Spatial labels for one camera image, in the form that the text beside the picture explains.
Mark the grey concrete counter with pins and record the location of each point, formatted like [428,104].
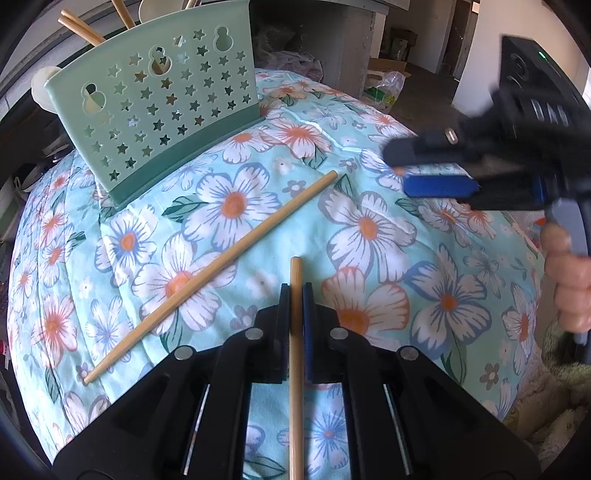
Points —
[351,41]

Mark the white plastic ladle spoon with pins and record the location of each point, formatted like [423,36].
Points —
[161,5]

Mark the person's right hand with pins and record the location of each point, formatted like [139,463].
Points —
[570,286]

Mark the cream fluffy blanket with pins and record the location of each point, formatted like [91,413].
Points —
[558,392]

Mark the green star-cutout utensil holder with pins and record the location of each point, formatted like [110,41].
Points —
[184,117]

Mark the floral turquoise blanket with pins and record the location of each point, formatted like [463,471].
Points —
[378,286]

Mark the wooden chopstick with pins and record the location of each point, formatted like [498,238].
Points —
[74,28]
[323,182]
[296,415]
[122,11]
[81,21]

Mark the clear bag of rice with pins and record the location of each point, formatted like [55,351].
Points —
[385,90]

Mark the cardboard box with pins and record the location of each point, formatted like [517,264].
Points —
[392,64]

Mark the pink plastic bag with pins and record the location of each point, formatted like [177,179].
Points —
[295,64]

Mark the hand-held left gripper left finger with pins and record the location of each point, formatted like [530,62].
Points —
[285,332]

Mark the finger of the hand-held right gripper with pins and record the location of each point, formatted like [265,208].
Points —
[438,187]
[434,147]

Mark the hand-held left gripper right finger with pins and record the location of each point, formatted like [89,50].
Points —
[308,332]

